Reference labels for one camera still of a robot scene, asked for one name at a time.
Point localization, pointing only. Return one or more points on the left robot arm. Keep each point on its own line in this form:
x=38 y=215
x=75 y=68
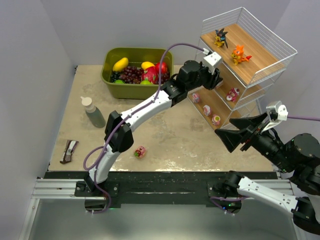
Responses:
x=121 y=126

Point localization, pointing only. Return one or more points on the orange fox toy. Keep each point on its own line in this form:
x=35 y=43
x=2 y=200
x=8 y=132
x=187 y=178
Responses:
x=238 y=55

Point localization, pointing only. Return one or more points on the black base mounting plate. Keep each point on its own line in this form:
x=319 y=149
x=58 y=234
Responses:
x=160 y=188

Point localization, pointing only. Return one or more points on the white wire wooden shelf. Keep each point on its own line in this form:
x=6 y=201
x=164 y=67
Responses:
x=271 y=55

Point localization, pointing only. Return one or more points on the pink toy white belly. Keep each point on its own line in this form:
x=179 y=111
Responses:
x=207 y=110

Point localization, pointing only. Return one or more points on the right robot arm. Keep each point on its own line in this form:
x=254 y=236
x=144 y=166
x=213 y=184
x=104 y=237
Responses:
x=299 y=157

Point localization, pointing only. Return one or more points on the purple grape bunch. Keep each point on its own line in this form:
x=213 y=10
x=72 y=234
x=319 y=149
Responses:
x=132 y=75

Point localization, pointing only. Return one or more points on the pink red bear toy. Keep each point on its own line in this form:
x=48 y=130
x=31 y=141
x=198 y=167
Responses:
x=233 y=94

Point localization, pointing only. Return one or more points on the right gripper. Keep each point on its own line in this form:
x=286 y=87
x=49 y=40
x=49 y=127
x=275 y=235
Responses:
x=249 y=135

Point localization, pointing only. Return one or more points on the yellow mango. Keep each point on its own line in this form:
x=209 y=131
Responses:
x=120 y=65

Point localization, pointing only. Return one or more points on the olive green plastic bin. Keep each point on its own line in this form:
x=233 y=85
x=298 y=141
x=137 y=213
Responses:
x=136 y=56

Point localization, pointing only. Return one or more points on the grey bottle beige cap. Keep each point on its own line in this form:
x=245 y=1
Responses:
x=93 y=113

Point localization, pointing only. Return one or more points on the dark blue grape bunch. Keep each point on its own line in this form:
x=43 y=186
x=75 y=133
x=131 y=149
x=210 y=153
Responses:
x=115 y=76

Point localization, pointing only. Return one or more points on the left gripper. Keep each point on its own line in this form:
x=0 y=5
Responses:
x=215 y=78

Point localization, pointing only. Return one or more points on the pink dragon fruit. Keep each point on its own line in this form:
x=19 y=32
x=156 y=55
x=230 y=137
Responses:
x=150 y=74

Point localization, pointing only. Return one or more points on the yellow lemon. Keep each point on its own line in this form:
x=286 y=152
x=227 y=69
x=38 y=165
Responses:
x=146 y=64

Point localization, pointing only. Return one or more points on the red apple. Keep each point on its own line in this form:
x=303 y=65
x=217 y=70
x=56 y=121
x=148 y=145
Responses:
x=161 y=67

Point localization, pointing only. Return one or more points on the black cat toy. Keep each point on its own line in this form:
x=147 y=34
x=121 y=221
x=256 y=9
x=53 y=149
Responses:
x=220 y=38

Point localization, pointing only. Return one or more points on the green pear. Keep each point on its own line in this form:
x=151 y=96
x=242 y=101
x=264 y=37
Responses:
x=146 y=82

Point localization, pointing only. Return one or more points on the pink toy green top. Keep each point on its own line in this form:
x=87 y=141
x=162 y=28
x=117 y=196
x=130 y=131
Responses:
x=216 y=120

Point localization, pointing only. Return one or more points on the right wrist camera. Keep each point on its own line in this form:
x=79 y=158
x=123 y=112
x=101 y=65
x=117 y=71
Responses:
x=277 y=113

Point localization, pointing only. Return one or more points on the pink toy blue trim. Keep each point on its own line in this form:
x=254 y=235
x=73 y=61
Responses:
x=195 y=97

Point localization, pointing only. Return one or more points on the brown snack bar wrapper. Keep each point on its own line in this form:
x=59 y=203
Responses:
x=69 y=149

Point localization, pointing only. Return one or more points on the pink bear strawberry toy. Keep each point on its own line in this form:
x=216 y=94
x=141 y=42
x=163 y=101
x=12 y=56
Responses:
x=140 y=152

